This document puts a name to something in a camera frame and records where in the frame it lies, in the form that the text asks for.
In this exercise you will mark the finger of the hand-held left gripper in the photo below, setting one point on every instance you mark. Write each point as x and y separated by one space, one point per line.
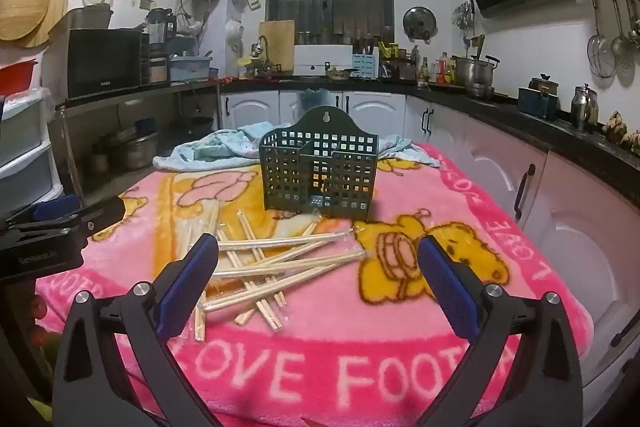
105 213
55 207

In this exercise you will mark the steel pot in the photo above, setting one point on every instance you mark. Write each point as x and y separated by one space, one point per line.
137 152

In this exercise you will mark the red label bottle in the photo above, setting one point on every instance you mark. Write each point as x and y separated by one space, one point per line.
442 69

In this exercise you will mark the pink printed blanket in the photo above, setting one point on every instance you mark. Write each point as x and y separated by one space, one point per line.
350 332

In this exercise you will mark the wooden cutting board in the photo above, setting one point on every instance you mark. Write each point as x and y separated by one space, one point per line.
277 47

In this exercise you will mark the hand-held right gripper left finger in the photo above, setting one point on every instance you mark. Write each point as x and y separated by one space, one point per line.
187 287

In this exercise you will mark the grey plastic container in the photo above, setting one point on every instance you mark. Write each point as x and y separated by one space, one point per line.
90 17

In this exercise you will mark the blender jug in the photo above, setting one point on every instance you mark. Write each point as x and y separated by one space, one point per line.
160 27

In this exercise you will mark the plastic drawer unit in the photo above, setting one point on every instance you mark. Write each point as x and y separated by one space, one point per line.
25 167

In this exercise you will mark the blue container with yellow rim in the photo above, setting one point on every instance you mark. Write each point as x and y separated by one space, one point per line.
535 104

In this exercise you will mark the steel shelf table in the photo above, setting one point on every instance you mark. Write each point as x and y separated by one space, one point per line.
125 94

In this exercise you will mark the dark green utensil holder basket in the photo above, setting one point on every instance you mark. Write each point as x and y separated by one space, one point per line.
310 124

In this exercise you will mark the steel kettle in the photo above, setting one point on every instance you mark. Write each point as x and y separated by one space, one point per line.
582 107

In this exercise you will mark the white countertop box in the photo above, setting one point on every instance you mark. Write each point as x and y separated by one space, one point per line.
320 59

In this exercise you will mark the white kitchen cabinets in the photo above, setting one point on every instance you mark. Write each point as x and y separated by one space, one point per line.
575 207

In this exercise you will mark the steel stockpot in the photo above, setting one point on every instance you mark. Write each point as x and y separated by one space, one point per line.
472 72

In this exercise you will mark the round woven bamboo tray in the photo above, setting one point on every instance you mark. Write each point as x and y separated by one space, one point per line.
25 2

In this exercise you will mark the blue plastic bag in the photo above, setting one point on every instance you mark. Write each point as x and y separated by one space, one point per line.
312 99

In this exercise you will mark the light blue knife holder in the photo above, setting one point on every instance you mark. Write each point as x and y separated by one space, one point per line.
364 67

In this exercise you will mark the hanging steel pot lid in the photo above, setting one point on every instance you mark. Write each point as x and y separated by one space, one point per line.
419 23

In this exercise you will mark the hanging steel utensils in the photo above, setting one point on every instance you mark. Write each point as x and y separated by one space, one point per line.
465 14

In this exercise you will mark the red plastic basin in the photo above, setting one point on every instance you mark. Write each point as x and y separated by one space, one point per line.
15 77

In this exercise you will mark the brass faucet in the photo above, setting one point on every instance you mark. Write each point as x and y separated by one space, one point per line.
261 42

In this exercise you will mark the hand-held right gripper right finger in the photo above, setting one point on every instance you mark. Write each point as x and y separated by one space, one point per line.
445 282

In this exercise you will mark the black microwave oven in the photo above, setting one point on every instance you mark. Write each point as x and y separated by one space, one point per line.
100 62

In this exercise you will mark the light blue towel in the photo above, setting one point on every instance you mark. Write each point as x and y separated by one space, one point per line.
220 147

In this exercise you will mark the bunch of chopsticks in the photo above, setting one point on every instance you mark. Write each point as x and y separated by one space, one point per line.
280 241

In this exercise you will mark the slotted steel ladle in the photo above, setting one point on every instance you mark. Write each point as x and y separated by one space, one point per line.
622 67

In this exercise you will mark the dark kettle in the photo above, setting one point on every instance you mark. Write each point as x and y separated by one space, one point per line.
544 84

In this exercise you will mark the round wooden board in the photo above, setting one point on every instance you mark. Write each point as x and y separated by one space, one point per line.
59 12

